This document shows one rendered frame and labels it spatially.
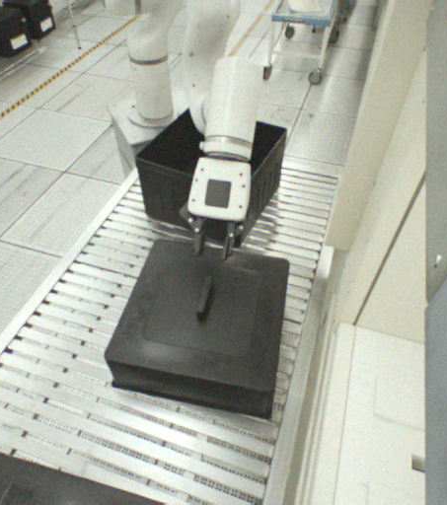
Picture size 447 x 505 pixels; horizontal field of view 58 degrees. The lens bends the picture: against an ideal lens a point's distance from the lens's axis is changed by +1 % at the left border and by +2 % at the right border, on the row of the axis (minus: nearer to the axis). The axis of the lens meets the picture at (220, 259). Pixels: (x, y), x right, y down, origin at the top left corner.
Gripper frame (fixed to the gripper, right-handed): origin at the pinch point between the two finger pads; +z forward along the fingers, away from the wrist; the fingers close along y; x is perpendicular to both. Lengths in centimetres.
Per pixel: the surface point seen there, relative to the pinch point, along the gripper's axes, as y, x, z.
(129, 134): -42, 54, -29
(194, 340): 0.1, -4.8, 16.0
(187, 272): -5.1, 5.2, 5.9
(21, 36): -208, 214, -125
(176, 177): -13.6, 16.6, -13.4
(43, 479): -7.4, -34.2, 24.0
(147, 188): -22.0, 22.6, -10.4
